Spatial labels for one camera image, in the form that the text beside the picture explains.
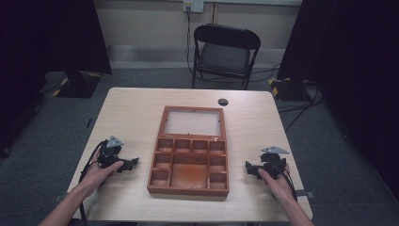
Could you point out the small dark floor strip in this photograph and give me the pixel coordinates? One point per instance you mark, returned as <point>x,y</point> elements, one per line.
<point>89,122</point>

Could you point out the black stand base yellow tape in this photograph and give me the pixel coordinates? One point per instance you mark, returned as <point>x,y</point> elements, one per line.
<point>287,89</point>
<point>78,86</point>

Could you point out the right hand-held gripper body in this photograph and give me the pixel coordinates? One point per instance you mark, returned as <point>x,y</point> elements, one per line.
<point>273,160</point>

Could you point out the black folding chair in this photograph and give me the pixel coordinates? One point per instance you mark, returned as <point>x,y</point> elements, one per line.
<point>224,56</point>

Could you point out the person's left hand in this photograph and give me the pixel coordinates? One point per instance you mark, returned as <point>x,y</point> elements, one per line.
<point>95,177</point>

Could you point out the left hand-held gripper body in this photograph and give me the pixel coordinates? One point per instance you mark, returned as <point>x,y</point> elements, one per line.
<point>108,155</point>

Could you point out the white wall socket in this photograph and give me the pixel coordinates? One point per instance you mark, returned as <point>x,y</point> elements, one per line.
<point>193,5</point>

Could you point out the person's right hand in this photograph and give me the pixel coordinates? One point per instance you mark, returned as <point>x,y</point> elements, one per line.
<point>279,188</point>

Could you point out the wooden compartment box with lid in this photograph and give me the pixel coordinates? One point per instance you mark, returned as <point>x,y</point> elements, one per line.
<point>191,175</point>

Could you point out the black curtain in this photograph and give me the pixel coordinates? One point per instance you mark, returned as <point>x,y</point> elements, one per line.
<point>354,62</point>

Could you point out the thin brown wall pipe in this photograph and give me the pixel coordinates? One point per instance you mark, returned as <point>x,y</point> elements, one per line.
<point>215,12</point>

